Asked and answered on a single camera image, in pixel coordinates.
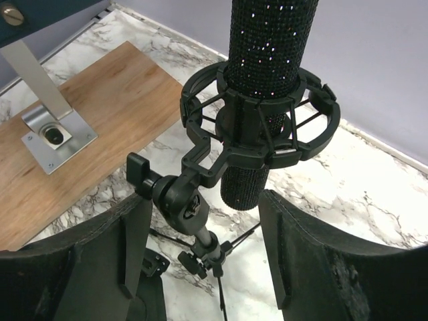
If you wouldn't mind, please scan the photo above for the black microphone silver grille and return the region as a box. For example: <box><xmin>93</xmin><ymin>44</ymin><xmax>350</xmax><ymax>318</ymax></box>
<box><xmin>219</xmin><ymin>0</ymin><xmax>320</xmax><ymax>211</ymax></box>

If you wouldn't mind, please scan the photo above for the black tripod shock-mount stand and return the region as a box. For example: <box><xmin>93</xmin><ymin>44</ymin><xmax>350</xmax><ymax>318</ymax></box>
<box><xmin>125</xmin><ymin>62</ymin><xmax>342</xmax><ymax>321</ymax></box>

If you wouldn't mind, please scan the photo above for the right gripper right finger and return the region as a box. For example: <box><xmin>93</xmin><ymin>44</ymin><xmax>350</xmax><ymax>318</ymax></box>
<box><xmin>258</xmin><ymin>190</ymin><xmax>427</xmax><ymax>320</ymax></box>

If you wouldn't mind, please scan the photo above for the silver metal support bracket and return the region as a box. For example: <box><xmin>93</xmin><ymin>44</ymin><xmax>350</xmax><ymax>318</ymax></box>
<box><xmin>1</xmin><ymin>40</ymin><xmax>98</xmax><ymax>175</ymax></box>

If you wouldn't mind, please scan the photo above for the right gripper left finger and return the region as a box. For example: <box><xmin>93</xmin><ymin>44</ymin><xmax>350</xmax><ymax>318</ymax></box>
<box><xmin>1</xmin><ymin>194</ymin><xmax>152</xmax><ymax>320</ymax></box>

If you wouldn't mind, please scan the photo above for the wooden board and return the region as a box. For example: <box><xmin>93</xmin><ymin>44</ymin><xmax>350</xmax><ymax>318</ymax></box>
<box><xmin>1</xmin><ymin>42</ymin><xmax>181</xmax><ymax>251</ymax></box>

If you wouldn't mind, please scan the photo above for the dark rack-mount equipment case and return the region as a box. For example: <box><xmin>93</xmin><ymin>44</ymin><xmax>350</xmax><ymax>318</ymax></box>
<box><xmin>1</xmin><ymin>0</ymin><xmax>110</xmax><ymax>47</ymax></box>

